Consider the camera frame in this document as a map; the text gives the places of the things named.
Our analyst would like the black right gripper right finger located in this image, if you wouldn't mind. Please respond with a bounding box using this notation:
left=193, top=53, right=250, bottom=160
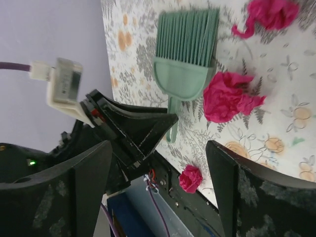
left=205, top=140, right=316, bottom=237

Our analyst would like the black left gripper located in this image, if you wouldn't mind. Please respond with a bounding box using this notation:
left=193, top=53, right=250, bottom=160
left=71, top=90, right=178, bottom=190

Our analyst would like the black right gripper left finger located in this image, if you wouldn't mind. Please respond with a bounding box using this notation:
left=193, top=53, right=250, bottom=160
left=0, top=141, right=112, bottom=237

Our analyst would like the green hand brush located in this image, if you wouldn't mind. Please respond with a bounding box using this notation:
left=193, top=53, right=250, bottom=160
left=153, top=7, right=221, bottom=144

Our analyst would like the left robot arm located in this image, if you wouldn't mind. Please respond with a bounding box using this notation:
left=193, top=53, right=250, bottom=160
left=0, top=90, right=178, bottom=194

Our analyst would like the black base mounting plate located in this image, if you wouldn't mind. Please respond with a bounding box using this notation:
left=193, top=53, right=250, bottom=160
left=149, top=151, right=224, bottom=237

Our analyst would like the pink paper scrap near edge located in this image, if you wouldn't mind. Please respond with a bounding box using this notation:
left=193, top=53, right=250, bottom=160
left=179, top=164, right=203, bottom=194

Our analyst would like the floral table cloth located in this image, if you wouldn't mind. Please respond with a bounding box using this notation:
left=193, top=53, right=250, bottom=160
left=101, top=0, right=316, bottom=204

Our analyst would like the pink paper scrap large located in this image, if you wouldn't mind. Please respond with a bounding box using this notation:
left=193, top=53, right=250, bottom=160
left=203, top=72, right=266, bottom=123

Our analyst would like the pink paper scrap upper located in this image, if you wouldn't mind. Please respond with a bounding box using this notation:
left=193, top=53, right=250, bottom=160
left=232, top=0, right=299, bottom=39

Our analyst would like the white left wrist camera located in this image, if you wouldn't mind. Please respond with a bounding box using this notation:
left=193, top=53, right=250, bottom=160
left=29, top=58, right=94, bottom=127

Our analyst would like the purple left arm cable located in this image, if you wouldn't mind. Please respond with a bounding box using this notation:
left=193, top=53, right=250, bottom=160
left=0, top=61, right=32, bottom=72

